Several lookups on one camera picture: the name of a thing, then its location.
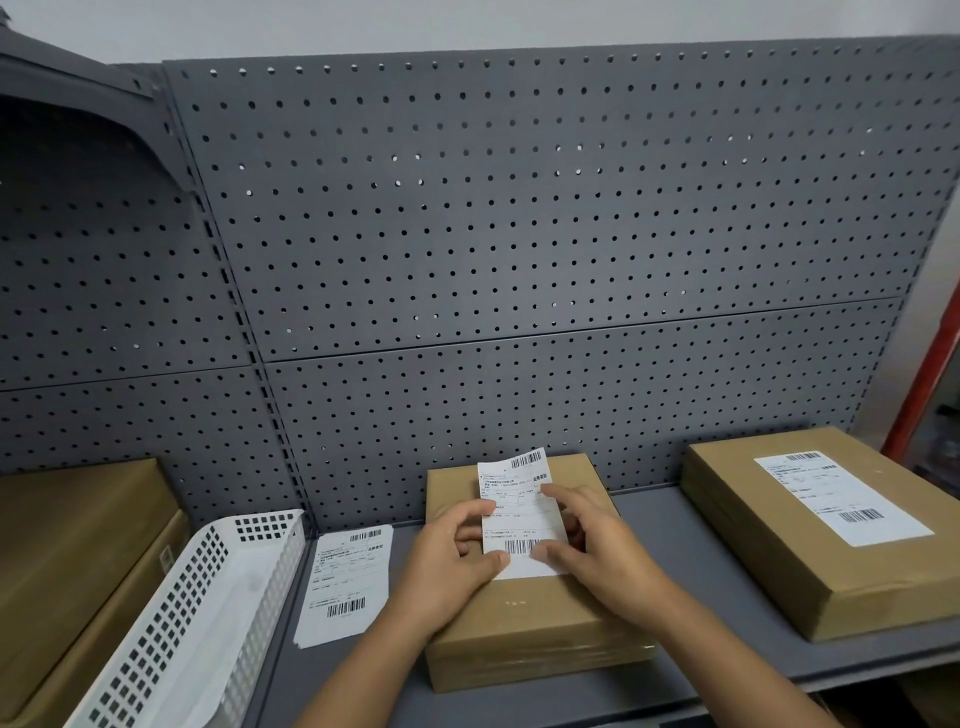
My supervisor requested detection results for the person's right hand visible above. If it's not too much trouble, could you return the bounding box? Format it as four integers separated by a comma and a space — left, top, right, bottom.
529, 483, 673, 624

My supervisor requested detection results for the person's left hand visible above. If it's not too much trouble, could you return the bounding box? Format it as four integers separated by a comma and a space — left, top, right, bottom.
399, 498, 512, 632

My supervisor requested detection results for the white shipping label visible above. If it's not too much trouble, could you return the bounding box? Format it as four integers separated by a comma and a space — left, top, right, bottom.
291, 525, 396, 651
477, 447, 569, 583

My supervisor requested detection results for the person's right forearm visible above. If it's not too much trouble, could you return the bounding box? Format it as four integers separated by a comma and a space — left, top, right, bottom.
636, 591, 843, 728

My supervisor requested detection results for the person's left forearm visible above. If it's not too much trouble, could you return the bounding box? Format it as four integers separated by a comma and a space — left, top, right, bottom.
294, 600, 453, 728

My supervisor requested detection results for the small brown cardboard box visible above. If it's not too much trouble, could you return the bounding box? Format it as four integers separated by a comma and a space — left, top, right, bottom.
423, 453, 662, 695

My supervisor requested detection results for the grey pegboard panel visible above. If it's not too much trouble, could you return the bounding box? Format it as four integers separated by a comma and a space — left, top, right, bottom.
162, 35, 960, 366
0, 93, 258, 393
265, 297, 903, 535
0, 365, 308, 530

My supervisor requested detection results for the grey metal shelf board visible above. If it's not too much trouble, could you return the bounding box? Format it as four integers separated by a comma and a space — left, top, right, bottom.
241, 480, 960, 728

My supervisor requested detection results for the large labelled cardboard box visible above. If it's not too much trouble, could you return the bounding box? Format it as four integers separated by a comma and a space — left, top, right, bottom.
680, 426, 960, 645

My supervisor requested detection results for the white perforated plastic basket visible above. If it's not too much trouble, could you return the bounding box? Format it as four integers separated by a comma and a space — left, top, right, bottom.
63, 509, 309, 728

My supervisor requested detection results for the plain brown cardboard box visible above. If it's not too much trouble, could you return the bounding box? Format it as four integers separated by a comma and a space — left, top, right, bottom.
0, 457, 182, 723
0, 509, 193, 728

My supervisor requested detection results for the grey slotted upright post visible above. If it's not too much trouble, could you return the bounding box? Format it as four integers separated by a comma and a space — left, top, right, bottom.
146, 63, 316, 537

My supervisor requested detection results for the red metal post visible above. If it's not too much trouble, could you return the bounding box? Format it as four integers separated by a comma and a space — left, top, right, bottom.
880, 279, 960, 463

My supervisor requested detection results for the grey metal shelf bracket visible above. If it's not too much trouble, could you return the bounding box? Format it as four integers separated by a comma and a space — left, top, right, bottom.
0, 11, 193, 198

